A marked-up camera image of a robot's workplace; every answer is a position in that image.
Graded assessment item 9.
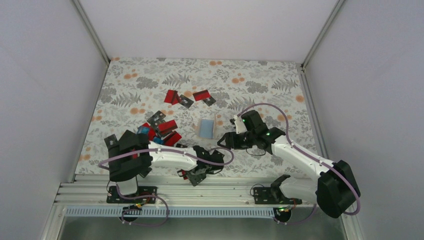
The floral table mat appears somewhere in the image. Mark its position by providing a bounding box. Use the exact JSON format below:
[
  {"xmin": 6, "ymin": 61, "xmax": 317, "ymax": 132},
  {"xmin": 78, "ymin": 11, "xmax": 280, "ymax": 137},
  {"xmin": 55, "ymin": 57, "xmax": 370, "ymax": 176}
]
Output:
[{"xmin": 75, "ymin": 57, "xmax": 318, "ymax": 175}]

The red card top middle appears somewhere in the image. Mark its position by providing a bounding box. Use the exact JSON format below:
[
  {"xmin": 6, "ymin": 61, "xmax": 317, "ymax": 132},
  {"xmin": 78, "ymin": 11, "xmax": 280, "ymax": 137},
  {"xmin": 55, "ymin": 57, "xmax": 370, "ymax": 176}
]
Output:
[{"xmin": 192, "ymin": 90, "xmax": 211, "ymax": 102}]

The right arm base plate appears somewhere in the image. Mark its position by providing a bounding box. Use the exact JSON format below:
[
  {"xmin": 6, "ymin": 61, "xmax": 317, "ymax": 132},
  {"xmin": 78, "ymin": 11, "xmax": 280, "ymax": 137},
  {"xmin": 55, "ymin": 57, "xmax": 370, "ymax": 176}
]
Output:
[{"xmin": 250, "ymin": 186, "xmax": 303, "ymax": 205}]

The beige card holder wallet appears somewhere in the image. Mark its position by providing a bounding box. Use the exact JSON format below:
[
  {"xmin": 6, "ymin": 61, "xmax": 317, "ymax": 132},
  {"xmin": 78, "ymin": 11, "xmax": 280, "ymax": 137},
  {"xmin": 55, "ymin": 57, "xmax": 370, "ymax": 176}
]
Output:
[{"xmin": 196, "ymin": 114, "xmax": 216, "ymax": 140}]

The aluminium rail frame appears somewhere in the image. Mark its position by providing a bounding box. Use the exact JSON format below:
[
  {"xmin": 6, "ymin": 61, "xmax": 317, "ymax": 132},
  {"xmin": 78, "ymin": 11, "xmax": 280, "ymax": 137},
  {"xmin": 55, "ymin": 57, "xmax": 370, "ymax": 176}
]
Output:
[{"xmin": 54, "ymin": 174, "xmax": 353, "ymax": 208}]

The grey cable duct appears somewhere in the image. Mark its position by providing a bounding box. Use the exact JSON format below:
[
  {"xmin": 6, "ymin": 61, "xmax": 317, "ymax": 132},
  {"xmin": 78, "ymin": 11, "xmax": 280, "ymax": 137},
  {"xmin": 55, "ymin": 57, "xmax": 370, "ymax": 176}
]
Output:
[{"xmin": 64, "ymin": 206, "xmax": 275, "ymax": 219}]

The black card upper pile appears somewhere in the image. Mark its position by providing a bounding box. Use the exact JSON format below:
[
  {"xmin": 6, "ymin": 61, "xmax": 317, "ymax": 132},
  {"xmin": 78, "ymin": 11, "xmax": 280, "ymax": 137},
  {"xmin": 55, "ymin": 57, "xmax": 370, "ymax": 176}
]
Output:
[{"xmin": 147, "ymin": 110, "xmax": 166, "ymax": 127}]

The red vip card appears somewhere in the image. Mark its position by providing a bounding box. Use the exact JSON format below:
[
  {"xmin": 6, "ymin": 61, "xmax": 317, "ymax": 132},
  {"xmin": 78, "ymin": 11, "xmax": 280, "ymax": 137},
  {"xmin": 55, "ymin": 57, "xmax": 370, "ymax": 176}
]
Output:
[{"xmin": 177, "ymin": 169, "xmax": 188, "ymax": 180}]

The red card top left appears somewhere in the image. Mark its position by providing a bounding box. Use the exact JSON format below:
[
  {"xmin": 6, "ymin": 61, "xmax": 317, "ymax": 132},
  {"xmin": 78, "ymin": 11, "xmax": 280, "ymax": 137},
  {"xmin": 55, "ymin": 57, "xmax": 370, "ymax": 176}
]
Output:
[{"xmin": 164, "ymin": 89, "xmax": 181, "ymax": 105}]

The black card bottom pair left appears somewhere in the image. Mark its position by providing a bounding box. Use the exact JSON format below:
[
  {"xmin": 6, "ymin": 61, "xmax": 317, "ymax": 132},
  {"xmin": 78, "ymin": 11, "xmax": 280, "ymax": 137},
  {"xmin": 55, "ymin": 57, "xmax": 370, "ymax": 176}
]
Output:
[{"xmin": 186, "ymin": 171, "xmax": 207, "ymax": 187}]

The black card top middle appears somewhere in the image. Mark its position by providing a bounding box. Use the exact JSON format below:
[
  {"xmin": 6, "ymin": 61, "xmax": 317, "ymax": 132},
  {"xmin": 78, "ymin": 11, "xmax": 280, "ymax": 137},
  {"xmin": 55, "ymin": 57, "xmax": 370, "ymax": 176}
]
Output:
[{"xmin": 202, "ymin": 96, "xmax": 216, "ymax": 107}]

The red card centre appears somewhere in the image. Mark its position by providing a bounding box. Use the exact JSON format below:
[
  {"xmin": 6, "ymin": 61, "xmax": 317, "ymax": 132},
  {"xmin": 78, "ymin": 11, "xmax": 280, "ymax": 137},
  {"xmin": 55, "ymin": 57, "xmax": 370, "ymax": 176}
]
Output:
[{"xmin": 163, "ymin": 131, "xmax": 182, "ymax": 147}]

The black card top left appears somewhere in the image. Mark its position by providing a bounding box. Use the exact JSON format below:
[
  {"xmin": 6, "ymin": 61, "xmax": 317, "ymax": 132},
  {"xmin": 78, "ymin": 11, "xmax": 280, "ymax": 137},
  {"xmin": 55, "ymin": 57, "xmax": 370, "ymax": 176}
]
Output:
[{"xmin": 178, "ymin": 94, "xmax": 194, "ymax": 109}]

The red card upper pile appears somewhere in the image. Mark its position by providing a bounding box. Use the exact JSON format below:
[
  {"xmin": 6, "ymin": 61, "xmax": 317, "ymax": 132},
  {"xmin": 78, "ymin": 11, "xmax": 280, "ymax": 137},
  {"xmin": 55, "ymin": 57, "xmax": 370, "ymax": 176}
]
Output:
[{"xmin": 157, "ymin": 120, "xmax": 178, "ymax": 135}]

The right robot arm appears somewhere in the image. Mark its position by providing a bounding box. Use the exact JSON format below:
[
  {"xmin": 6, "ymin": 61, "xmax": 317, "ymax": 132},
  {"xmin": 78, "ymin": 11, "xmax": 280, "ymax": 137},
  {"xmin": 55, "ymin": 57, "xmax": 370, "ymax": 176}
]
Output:
[{"xmin": 217, "ymin": 110, "xmax": 361, "ymax": 218}]

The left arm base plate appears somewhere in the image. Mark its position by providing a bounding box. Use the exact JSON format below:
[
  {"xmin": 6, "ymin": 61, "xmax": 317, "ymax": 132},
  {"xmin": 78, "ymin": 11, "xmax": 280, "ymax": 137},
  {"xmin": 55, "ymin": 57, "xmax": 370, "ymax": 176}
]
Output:
[{"xmin": 106, "ymin": 186, "xmax": 158, "ymax": 204}]

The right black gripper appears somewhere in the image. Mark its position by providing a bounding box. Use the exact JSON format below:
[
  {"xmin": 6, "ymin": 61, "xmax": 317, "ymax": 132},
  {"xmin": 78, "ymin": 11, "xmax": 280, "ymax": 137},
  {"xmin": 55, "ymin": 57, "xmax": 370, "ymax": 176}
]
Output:
[{"xmin": 217, "ymin": 131, "xmax": 256, "ymax": 150}]

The blue card pile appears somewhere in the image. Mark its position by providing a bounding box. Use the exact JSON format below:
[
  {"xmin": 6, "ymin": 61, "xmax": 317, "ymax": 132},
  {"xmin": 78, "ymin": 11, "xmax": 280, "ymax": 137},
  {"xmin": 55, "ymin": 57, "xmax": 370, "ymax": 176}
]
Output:
[{"xmin": 136, "ymin": 125, "xmax": 151, "ymax": 135}]

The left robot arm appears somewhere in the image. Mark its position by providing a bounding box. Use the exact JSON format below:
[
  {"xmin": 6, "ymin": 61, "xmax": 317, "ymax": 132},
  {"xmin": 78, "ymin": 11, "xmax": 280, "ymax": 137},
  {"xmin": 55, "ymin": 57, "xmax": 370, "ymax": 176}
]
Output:
[{"xmin": 99, "ymin": 130, "xmax": 224, "ymax": 203}]

